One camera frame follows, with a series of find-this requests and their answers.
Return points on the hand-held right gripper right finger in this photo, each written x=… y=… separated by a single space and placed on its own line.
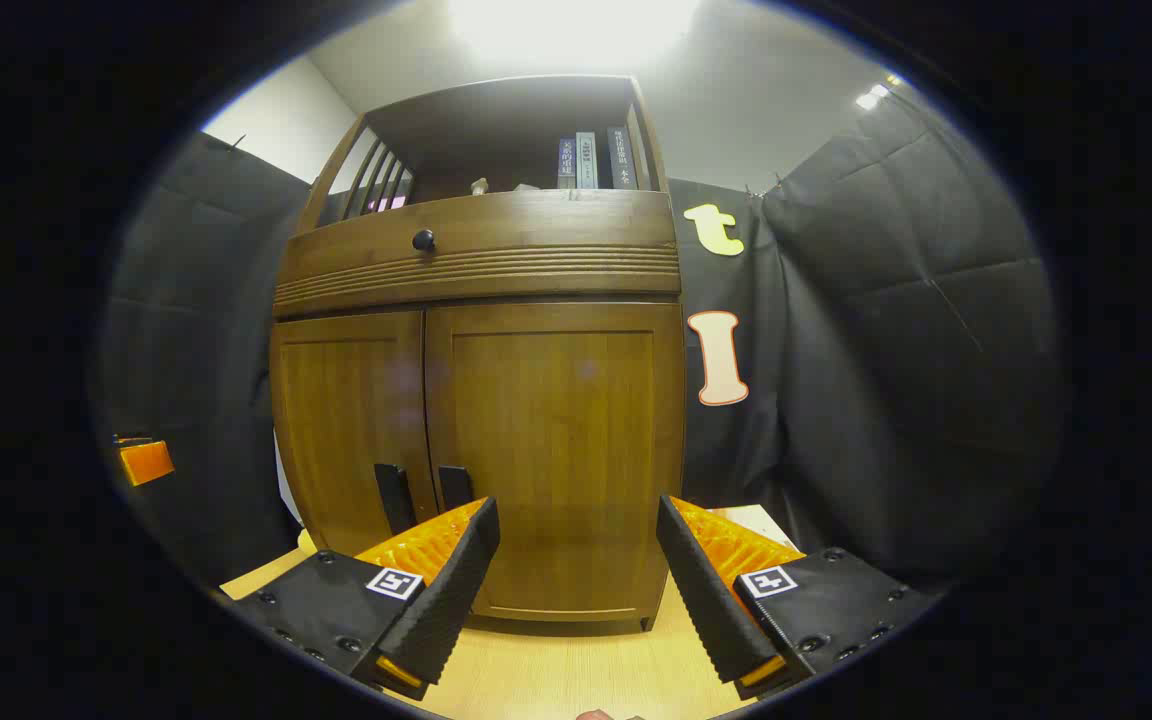
x=701 y=600

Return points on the large ceiling light panel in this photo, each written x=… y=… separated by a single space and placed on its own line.
x=576 y=25

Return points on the black backdrop cloth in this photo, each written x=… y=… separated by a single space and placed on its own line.
x=886 y=300

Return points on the wooden cabinet door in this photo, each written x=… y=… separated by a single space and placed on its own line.
x=346 y=420
x=556 y=420

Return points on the wooden drawer with black knob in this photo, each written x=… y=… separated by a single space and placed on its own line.
x=536 y=250

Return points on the small ceiling light panel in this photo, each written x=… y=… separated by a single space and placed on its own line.
x=874 y=96

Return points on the white paper book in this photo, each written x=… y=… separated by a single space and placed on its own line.
x=761 y=522

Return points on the wooden double-door shoe cabinet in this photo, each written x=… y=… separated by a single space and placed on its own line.
x=496 y=130

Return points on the grey book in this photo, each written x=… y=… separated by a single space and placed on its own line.
x=587 y=162

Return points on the dark navy book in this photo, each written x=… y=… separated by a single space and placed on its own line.
x=622 y=160

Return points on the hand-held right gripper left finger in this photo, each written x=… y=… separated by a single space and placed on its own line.
x=456 y=590

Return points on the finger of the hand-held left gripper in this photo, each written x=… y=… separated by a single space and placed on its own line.
x=146 y=462

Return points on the dark blue book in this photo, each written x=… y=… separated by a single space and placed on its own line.
x=566 y=165

